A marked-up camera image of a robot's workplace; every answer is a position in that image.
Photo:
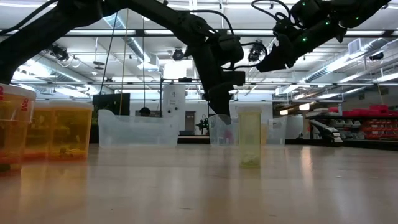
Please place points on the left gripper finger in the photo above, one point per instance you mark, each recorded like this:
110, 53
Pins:
215, 102
225, 105

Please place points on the yellow-green pill bottle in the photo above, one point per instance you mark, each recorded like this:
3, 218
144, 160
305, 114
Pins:
249, 137

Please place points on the orange pill bottle white cap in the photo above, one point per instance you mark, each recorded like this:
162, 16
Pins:
71, 133

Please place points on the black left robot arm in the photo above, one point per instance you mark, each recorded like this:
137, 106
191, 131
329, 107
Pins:
37, 34

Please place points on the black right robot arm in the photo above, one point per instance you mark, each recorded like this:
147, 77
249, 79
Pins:
357, 9

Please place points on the clear plastic bin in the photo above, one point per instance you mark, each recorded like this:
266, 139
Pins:
217, 133
136, 132

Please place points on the distant small black robot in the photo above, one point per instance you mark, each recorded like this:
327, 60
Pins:
202, 124

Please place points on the round black ceiling fixture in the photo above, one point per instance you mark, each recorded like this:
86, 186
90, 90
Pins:
178, 54

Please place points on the white cabinet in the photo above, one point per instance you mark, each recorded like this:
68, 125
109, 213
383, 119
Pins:
174, 96

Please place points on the person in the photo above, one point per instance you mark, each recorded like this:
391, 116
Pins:
145, 111

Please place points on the black overhead light bar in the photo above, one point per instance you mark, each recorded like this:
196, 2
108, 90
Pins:
140, 32

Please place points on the distant white black machine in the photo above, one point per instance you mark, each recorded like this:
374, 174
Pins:
329, 133

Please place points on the red storage bins shelf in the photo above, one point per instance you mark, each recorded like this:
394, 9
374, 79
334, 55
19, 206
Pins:
379, 112

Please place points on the black monitor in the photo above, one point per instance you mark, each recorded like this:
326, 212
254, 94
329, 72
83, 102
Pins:
112, 104

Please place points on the black overhead camera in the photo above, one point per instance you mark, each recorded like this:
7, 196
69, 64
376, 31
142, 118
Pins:
255, 53

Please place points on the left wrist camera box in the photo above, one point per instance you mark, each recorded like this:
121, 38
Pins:
231, 49

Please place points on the black gantry frame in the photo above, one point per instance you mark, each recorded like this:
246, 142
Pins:
185, 80

